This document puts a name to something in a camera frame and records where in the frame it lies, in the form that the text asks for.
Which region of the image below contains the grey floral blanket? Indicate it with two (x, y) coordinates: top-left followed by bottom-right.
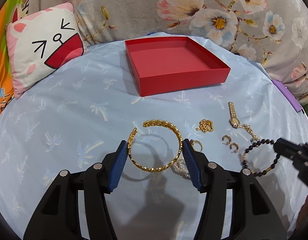
(23, 0), (308, 105)

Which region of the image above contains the gold bangle bracelet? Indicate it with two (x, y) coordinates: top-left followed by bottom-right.
(127, 119), (183, 172)

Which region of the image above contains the gold hoop earring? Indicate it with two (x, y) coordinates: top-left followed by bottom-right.
(222, 135), (232, 145)
(229, 142), (239, 153)

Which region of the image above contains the cat face pillow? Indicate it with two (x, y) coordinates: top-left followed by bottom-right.
(6, 2), (85, 99)

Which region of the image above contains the colourful cartoon bedsheet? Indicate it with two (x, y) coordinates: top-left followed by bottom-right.
(0, 0), (29, 114)

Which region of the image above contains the red square tray box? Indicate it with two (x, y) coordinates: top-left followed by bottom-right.
(125, 36), (230, 96)

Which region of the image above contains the purple mat edge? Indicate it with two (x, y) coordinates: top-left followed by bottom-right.
(272, 80), (303, 113)

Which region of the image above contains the white pearl bracelet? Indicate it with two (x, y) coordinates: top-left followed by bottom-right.
(171, 154), (191, 180)

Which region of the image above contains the gold chain pile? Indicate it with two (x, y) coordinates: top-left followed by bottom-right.
(196, 119), (215, 133)

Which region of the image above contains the gold ring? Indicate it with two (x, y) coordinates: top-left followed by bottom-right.
(189, 139), (204, 152)

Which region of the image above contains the black bead bracelet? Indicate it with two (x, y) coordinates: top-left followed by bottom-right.
(241, 138), (282, 177)

